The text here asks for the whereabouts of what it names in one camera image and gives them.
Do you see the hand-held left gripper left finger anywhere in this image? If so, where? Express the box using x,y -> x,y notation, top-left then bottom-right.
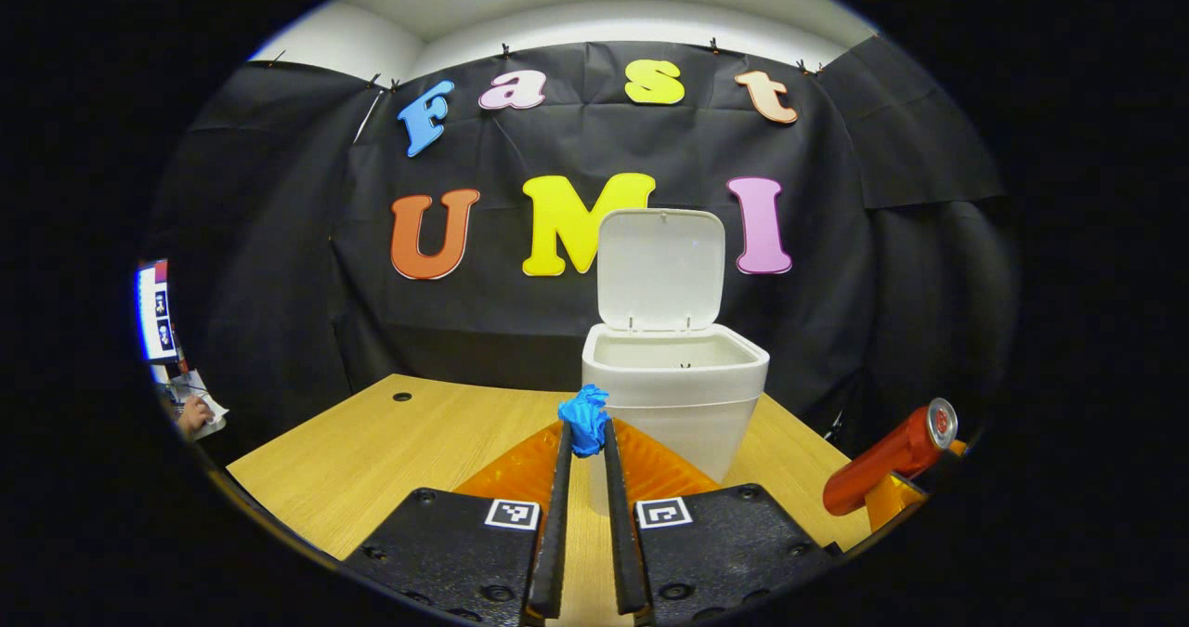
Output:
344,418 -> 572,627

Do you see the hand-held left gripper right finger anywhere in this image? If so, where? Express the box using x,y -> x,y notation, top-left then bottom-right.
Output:
604,418 -> 842,627

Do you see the red pop can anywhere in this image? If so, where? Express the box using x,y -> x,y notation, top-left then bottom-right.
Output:
822,398 -> 960,516

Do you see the blue paper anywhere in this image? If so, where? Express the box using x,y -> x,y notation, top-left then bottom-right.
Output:
557,384 -> 611,459

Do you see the white desktop garbage bin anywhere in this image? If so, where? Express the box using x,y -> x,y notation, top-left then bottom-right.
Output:
581,207 -> 771,516

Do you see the wooden desktop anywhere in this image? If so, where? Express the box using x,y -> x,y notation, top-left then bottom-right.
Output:
226,373 -> 879,627

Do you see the white side desk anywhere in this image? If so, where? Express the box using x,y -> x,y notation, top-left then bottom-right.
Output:
167,367 -> 229,442

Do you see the black backdrop cloth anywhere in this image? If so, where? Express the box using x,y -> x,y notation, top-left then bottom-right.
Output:
139,33 -> 1018,465

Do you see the computer monitor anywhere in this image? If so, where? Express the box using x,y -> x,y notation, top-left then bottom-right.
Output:
137,260 -> 182,365

